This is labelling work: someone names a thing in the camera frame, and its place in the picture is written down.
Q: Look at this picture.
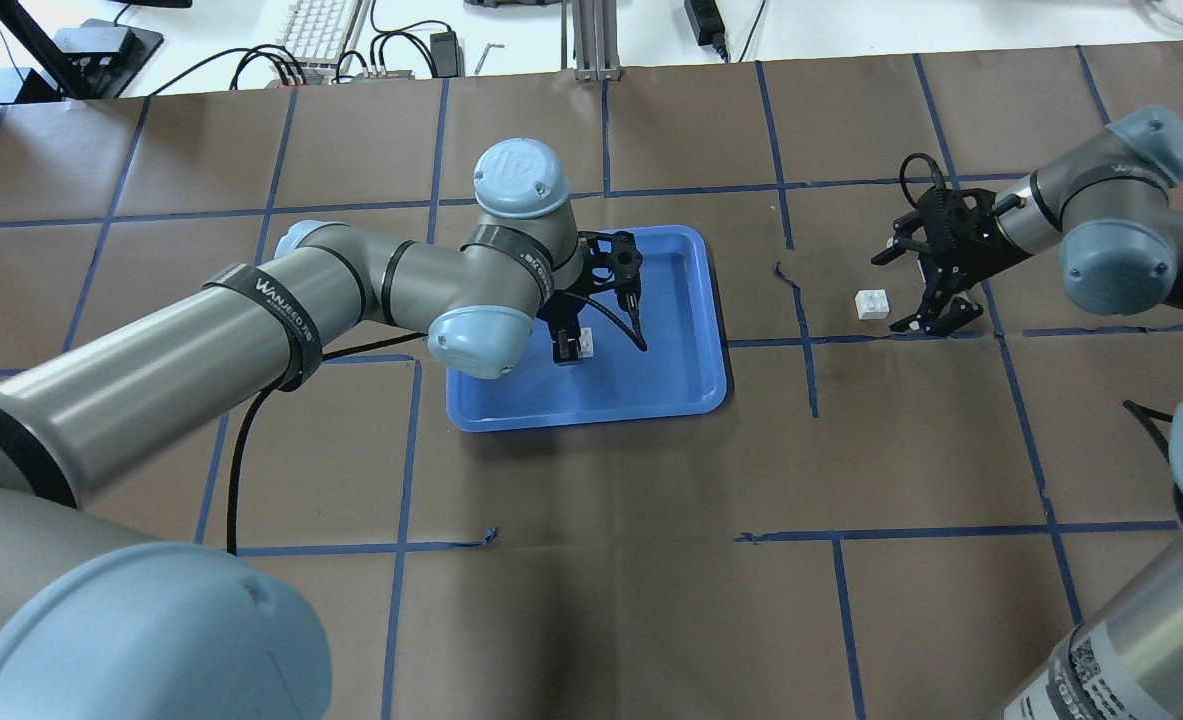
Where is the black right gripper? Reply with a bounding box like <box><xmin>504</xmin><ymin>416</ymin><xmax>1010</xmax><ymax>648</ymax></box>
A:
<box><xmin>871</xmin><ymin>188</ymin><xmax>1013</xmax><ymax>337</ymax></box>

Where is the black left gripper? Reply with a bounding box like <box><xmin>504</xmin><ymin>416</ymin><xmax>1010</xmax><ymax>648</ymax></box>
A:
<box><xmin>551</xmin><ymin>231</ymin><xmax>644</xmax><ymax>363</ymax></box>

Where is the white block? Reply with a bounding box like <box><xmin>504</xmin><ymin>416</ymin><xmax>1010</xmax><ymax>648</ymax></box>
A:
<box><xmin>558</xmin><ymin>327</ymin><xmax>595</xmax><ymax>365</ymax></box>
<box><xmin>853</xmin><ymin>290</ymin><xmax>891</xmax><ymax>322</ymax></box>

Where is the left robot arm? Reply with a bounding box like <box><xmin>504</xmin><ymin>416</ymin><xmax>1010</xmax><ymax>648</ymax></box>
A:
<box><xmin>0</xmin><ymin>138</ymin><xmax>592</xmax><ymax>719</ymax></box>

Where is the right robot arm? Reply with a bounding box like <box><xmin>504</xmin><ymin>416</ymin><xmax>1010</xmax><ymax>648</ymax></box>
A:
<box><xmin>873</xmin><ymin>105</ymin><xmax>1183</xmax><ymax>719</ymax></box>

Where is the blue plastic tray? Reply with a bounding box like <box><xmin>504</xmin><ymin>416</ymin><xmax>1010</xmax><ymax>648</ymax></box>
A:
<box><xmin>446</xmin><ymin>225</ymin><xmax>728</xmax><ymax>432</ymax></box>

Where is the black power adapter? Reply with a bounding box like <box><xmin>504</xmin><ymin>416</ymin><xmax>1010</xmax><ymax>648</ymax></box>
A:
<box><xmin>683</xmin><ymin>0</ymin><xmax>728</xmax><ymax>56</ymax></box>

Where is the white keyboard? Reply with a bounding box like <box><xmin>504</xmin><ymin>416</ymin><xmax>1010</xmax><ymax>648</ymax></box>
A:
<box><xmin>274</xmin><ymin>1</ymin><xmax>371</xmax><ymax>70</ymax></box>

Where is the black monitor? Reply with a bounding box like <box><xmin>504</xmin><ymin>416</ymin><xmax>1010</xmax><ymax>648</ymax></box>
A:
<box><xmin>115</xmin><ymin>0</ymin><xmax>194</xmax><ymax>9</ymax></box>

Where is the black monitor stand base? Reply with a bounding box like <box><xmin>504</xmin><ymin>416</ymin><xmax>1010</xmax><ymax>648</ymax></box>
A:
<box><xmin>0</xmin><ymin>1</ymin><xmax>164</xmax><ymax>100</ymax></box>

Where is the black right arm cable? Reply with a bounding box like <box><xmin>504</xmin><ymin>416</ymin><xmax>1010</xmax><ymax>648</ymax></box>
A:
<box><xmin>899</xmin><ymin>153</ymin><xmax>952</xmax><ymax>210</ymax></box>

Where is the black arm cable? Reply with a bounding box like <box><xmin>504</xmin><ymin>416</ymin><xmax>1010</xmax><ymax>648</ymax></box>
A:
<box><xmin>225</xmin><ymin>330</ymin><xmax>432</xmax><ymax>556</ymax></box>
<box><xmin>899</xmin><ymin>153</ymin><xmax>952</xmax><ymax>210</ymax></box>

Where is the aluminium frame post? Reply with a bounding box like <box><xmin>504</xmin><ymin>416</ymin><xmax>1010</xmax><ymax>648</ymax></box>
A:
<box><xmin>562</xmin><ymin>1</ymin><xmax>623</xmax><ymax>83</ymax></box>

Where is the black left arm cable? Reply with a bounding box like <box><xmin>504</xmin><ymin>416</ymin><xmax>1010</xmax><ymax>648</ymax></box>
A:
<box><xmin>225</xmin><ymin>330</ymin><xmax>432</xmax><ymax>556</ymax></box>

